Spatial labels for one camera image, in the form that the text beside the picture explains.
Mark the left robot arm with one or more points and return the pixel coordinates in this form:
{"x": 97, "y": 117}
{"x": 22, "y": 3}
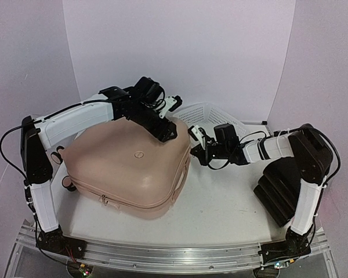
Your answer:
{"x": 58, "y": 130}

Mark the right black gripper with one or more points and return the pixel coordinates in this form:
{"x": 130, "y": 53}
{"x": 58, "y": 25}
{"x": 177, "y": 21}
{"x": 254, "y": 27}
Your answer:
{"x": 205, "y": 160}

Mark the black pink tiered rack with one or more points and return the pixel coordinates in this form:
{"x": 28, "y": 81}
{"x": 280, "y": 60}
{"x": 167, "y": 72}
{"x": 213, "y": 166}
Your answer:
{"x": 278, "y": 189}

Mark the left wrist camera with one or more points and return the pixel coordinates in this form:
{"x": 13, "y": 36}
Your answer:
{"x": 169, "y": 104}

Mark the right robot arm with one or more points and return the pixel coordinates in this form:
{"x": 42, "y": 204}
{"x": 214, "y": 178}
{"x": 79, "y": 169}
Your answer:
{"x": 310, "y": 149}

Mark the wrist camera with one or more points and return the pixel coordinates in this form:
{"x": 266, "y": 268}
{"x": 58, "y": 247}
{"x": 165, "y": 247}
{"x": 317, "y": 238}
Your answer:
{"x": 198, "y": 134}
{"x": 169, "y": 104}

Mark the pink hard-shell suitcase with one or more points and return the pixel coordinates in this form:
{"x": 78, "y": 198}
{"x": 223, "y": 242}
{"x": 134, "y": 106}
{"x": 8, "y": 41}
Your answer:
{"x": 120, "y": 164}

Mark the white plastic mesh basket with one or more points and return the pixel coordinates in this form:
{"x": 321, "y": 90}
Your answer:
{"x": 208, "y": 116}

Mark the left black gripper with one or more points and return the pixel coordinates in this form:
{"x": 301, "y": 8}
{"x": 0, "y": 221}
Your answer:
{"x": 165, "y": 132}

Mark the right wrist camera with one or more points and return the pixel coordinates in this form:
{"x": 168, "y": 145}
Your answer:
{"x": 198, "y": 134}

